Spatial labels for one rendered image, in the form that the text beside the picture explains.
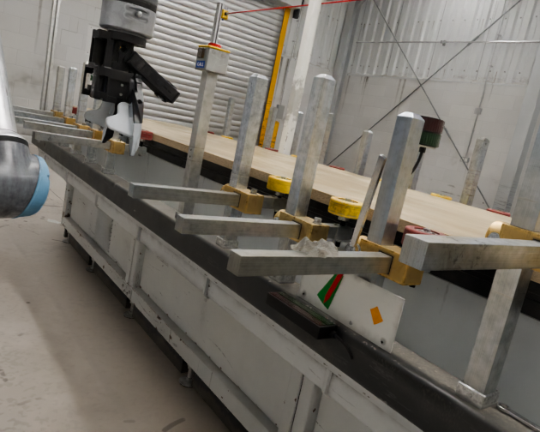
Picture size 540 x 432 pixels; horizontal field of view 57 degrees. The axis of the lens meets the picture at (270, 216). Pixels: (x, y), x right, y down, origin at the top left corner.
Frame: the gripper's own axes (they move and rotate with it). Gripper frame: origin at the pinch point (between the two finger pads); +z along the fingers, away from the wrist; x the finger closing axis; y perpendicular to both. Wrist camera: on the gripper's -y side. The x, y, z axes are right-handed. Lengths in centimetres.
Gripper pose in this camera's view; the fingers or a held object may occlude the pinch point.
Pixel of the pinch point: (120, 150)
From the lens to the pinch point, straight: 95.9
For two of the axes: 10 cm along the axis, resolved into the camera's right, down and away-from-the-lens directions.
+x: 5.8, 2.6, -7.7
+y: -7.9, -0.5, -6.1
